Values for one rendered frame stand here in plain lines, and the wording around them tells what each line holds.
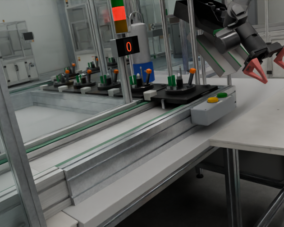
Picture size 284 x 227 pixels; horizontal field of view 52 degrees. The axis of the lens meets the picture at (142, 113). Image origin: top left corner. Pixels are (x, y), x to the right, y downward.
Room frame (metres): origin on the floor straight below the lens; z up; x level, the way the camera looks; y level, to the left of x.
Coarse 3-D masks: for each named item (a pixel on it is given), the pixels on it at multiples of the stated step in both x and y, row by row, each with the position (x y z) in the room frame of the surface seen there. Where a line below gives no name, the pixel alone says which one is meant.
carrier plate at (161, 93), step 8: (200, 88) 1.28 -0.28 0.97; (208, 88) 1.25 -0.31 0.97; (216, 88) 1.28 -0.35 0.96; (152, 96) 1.26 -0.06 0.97; (160, 96) 1.24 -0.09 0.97; (168, 96) 1.22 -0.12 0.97; (176, 96) 1.20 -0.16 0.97; (184, 96) 1.18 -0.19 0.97; (192, 96) 1.16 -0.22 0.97; (200, 96) 1.18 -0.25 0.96
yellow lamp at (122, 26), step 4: (120, 20) 1.21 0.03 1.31; (124, 20) 1.22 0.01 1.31; (116, 24) 1.22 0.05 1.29; (120, 24) 1.21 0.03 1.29; (124, 24) 1.22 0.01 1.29; (116, 28) 1.22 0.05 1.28; (120, 28) 1.21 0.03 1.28; (124, 28) 1.22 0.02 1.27; (116, 32) 1.23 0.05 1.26; (120, 32) 1.22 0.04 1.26
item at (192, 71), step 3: (192, 69) 1.22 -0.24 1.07; (195, 69) 1.23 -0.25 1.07; (189, 72) 1.24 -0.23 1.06; (192, 72) 1.22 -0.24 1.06; (195, 72) 1.23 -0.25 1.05; (192, 75) 1.23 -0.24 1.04; (189, 78) 1.24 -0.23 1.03; (192, 78) 1.24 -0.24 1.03; (189, 81) 1.24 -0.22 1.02; (189, 84) 1.24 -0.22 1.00
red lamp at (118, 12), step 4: (112, 8) 1.23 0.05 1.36; (116, 8) 1.22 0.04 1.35; (120, 8) 1.22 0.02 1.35; (116, 12) 1.22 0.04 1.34; (120, 12) 1.22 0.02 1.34; (124, 12) 1.23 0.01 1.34; (116, 16) 1.22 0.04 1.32; (120, 16) 1.22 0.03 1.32; (124, 16) 1.23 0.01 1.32; (116, 20) 1.23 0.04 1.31
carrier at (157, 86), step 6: (132, 78) 1.49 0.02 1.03; (138, 78) 1.46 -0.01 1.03; (132, 84) 1.49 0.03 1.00; (138, 84) 1.46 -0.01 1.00; (144, 84) 1.43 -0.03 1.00; (150, 84) 1.46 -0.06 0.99; (156, 84) 1.53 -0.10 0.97; (168, 84) 1.48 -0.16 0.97; (132, 90) 1.41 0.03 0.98; (138, 90) 1.40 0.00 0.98; (144, 90) 1.40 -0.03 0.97; (156, 90) 1.38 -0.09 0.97; (132, 96) 1.34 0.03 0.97; (138, 96) 1.31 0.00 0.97
